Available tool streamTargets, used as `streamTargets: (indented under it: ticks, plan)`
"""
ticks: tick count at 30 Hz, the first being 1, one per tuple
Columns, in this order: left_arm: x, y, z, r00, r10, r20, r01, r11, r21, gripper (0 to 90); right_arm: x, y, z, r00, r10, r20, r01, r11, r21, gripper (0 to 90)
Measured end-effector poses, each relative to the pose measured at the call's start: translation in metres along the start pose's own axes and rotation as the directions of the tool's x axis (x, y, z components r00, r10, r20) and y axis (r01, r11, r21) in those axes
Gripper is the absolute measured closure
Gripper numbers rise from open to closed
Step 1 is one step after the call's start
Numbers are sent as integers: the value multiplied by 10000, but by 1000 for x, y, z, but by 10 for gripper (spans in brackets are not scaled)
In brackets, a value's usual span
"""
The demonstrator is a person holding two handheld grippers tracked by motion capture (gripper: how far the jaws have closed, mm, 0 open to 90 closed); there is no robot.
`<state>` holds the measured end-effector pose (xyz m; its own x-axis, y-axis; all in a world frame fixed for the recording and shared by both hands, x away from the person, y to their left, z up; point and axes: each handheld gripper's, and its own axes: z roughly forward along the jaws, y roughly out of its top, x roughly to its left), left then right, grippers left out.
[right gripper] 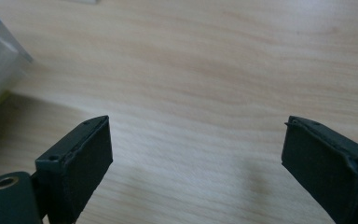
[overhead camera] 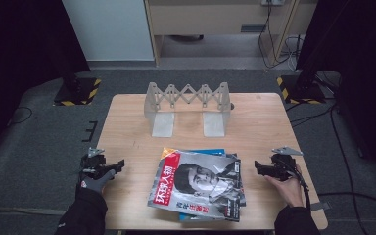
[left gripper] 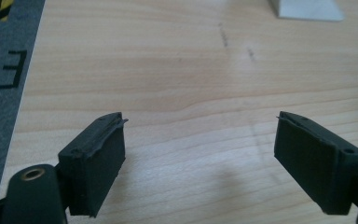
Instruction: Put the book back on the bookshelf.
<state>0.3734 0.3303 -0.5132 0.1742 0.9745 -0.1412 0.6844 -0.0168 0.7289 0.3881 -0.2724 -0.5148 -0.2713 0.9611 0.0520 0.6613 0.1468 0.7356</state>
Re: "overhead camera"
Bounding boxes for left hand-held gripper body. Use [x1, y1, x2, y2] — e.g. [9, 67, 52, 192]
[79, 147, 112, 180]

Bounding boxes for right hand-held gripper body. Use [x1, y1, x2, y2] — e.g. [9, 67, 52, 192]
[269, 146, 304, 182]

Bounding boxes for thick blue book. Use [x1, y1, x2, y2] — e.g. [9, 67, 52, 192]
[178, 148, 227, 223]

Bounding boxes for red grey portrait magazine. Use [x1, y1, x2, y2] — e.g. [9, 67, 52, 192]
[147, 147, 243, 220]

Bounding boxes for grey metal expandable book rack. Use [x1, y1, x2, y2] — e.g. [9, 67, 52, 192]
[143, 81, 235, 138]

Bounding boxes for person's left hand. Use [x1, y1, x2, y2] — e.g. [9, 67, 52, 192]
[77, 168, 117, 194]

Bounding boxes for person's right hand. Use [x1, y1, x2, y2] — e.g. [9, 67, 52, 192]
[263, 164, 305, 209]

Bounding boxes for grey tape piece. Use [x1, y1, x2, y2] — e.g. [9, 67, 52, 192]
[308, 201, 331, 212]

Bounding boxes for black stand with striped base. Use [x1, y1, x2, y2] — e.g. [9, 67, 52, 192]
[53, 65, 103, 107]
[276, 70, 327, 106]

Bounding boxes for grey floor tape strip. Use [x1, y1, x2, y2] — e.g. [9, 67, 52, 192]
[0, 207, 76, 216]

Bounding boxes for white cabinet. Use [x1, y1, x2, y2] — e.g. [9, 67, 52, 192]
[61, 0, 155, 62]

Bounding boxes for light wooden desk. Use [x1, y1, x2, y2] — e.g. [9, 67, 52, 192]
[143, 0, 318, 68]

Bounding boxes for right hand-held gripper black cable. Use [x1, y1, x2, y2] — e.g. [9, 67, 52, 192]
[292, 167, 311, 211]

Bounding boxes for black floor cable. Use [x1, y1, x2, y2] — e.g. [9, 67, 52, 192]
[7, 106, 34, 127]
[329, 107, 364, 235]
[287, 101, 337, 129]

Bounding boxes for black power cable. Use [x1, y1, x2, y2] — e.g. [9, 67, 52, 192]
[258, 3, 292, 71]

